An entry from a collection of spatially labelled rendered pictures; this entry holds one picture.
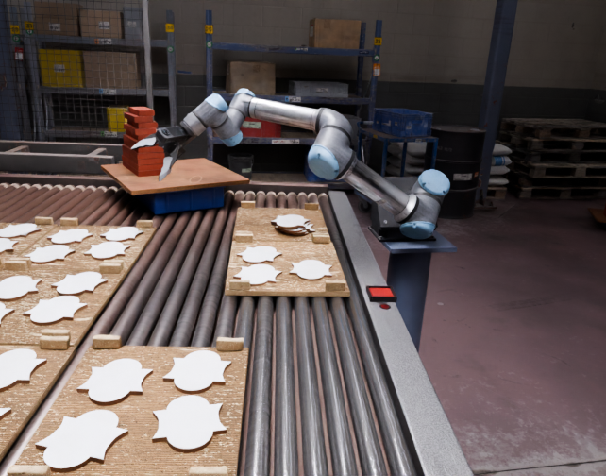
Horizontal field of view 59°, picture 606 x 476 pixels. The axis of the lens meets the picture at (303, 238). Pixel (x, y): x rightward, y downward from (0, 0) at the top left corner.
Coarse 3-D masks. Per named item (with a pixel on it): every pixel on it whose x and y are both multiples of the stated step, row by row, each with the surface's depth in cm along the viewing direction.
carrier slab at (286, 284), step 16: (288, 256) 175; (304, 256) 176; (320, 256) 176; (336, 256) 177; (288, 272) 162; (336, 272) 164; (256, 288) 150; (272, 288) 151; (288, 288) 151; (304, 288) 152; (320, 288) 152
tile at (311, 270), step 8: (296, 264) 166; (304, 264) 166; (312, 264) 167; (320, 264) 167; (296, 272) 160; (304, 272) 161; (312, 272) 161; (320, 272) 161; (328, 272) 162; (312, 280) 157
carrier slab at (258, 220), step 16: (240, 208) 225; (256, 208) 226; (272, 208) 227; (240, 224) 204; (256, 224) 205; (320, 224) 209; (256, 240) 188; (272, 240) 189; (288, 240) 190; (304, 240) 190
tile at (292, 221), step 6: (282, 216) 202; (288, 216) 202; (294, 216) 202; (300, 216) 203; (276, 222) 196; (282, 222) 195; (288, 222) 195; (294, 222) 196; (300, 222) 196; (306, 222) 198; (282, 228) 192; (288, 228) 191; (294, 228) 192
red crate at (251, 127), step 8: (248, 120) 581; (256, 120) 582; (240, 128) 582; (248, 128) 583; (256, 128) 585; (264, 128) 587; (272, 128) 588; (280, 128) 592; (248, 136) 586; (256, 136) 588; (264, 136) 590; (272, 136) 591; (280, 136) 593
